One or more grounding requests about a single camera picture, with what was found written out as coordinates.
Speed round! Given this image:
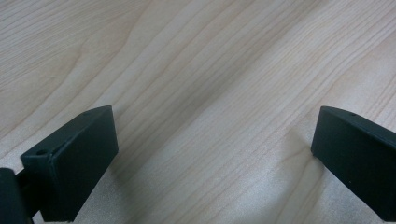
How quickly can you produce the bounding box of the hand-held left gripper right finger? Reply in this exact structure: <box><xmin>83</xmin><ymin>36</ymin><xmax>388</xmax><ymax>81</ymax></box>
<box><xmin>310</xmin><ymin>105</ymin><xmax>396</xmax><ymax>223</ymax></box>

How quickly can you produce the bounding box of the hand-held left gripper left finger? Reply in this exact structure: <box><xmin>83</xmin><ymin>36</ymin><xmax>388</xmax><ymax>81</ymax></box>
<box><xmin>20</xmin><ymin>105</ymin><xmax>120</xmax><ymax>223</ymax></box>

